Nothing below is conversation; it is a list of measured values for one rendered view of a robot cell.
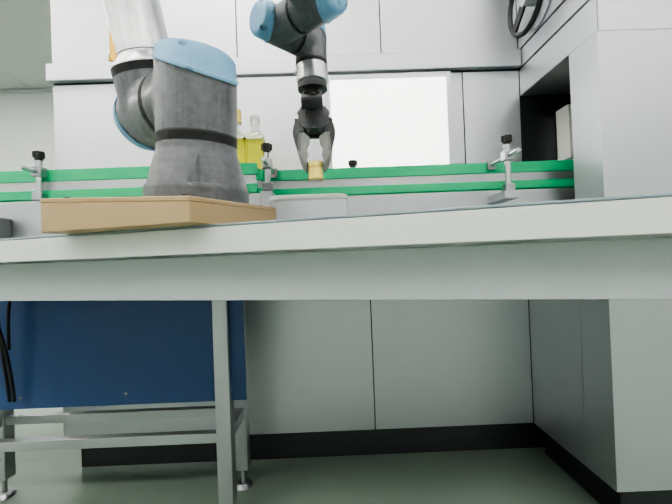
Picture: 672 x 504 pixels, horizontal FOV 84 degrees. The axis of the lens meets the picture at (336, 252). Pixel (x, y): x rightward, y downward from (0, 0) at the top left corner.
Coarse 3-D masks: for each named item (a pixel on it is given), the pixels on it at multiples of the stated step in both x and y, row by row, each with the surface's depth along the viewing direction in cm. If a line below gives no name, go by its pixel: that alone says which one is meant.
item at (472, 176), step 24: (336, 168) 109; (360, 168) 109; (384, 168) 109; (408, 168) 109; (432, 168) 110; (456, 168) 110; (480, 168) 110; (528, 168) 110; (552, 168) 110; (288, 192) 109; (312, 192) 109; (336, 192) 109; (360, 192) 109; (384, 192) 109; (408, 192) 110
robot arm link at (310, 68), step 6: (306, 60) 85; (312, 60) 85; (318, 60) 86; (300, 66) 86; (306, 66) 85; (312, 66) 85; (318, 66) 86; (324, 66) 87; (294, 72) 88; (300, 72) 86; (306, 72) 85; (312, 72) 85; (318, 72) 86; (324, 72) 87; (300, 78) 87; (306, 78) 86; (318, 78) 86; (324, 78) 87
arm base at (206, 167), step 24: (168, 144) 51; (192, 144) 50; (216, 144) 52; (168, 168) 50; (192, 168) 50; (216, 168) 51; (240, 168) 56; (144, 192) 51; (168, 192) 49; (192, 192) 49; (216, 192) 51; (240, 192) 54
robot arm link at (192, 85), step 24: (168, 48) 50; (192, 48) 50; (216, 48) 52; (168, 72) 50; (192, 72) 50; (216, 72) 51; (144, 96) 55; (168, 96) 50; (192, 96) 50; (216, 96) 52; (168, 120) 50; (192, 120) 50; (216, 120) 52
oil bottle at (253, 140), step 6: (252, 132) 111; (258, 132) 111; (246, 138) 111; (252, 138) 111; (258, 138) 111; (264, 138) 113; (246, 144) 111; (252, 144) 111; (258, 144) 111; (246, 150) 111; (252, 150) 111; (258, 150) 111; (246, 156) 111; (252, 156) 111; (258, 156) 111; (246, 162) 111; (252, 162) 111; (258, 162) 111; (258, 168) 111
